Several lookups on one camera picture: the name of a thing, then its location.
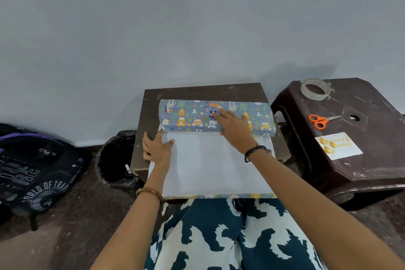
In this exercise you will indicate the person's left hand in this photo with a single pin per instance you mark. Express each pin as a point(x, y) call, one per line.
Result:
point(158, 152)

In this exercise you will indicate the black trash bin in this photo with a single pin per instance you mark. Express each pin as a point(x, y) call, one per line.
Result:
point(114, 156)

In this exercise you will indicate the person's right forearm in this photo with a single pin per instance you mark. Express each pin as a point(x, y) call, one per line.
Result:
point(316, 209)

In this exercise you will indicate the blue animal-print wrapping paper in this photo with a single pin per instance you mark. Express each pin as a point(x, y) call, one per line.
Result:
point(205, 168)

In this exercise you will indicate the white card with gold stickers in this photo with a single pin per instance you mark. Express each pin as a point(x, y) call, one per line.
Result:
point(346, 149)

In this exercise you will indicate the person's left forearm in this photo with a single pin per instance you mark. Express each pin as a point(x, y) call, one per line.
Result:
point(133, 231)

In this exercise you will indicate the small brown wooden table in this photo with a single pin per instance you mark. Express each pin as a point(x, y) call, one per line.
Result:
point(196, 91)

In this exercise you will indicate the clear tape roll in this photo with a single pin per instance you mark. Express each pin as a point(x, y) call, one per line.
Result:
point(303, 91)

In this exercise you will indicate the person's right hand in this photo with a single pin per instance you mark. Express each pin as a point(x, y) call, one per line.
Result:
point(237, 130)

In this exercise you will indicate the teal white patterned trousers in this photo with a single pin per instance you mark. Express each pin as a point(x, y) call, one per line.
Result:
point(205, 241)

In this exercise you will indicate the brown plastic stool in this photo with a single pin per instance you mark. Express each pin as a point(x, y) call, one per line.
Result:
point(379, 127)

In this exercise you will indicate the black purple backpack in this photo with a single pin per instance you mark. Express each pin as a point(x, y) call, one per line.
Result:
point(34, 171)

